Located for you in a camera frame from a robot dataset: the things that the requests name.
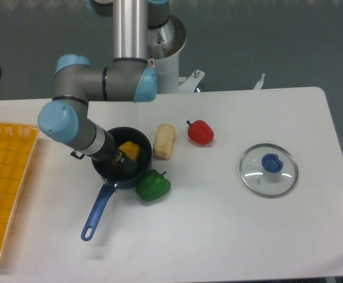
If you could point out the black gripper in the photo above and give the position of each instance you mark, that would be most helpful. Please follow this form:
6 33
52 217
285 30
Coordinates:
103 150

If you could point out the yellow bell pepper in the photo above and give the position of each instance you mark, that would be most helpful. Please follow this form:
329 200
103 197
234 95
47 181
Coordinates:
131 149

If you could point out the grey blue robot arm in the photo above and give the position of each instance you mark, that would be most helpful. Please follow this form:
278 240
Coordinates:
65 120

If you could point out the green bell pepper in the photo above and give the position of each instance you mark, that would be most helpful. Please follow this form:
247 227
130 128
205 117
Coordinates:
153 186

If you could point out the red bell pepper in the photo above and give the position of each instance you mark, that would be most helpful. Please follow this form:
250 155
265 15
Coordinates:
200 132

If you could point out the beige bread loaf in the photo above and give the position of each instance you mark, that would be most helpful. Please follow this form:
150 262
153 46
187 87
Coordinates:
164 141

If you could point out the yellow plastic basket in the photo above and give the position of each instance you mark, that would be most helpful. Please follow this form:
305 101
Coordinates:
17 144

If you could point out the glass lid blue knob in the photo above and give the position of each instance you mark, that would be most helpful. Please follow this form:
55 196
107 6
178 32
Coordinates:
268 170

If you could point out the dark pot blue handle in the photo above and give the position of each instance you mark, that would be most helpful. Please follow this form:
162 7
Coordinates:
116 177

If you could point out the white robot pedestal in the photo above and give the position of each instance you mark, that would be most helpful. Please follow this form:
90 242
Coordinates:
164 46

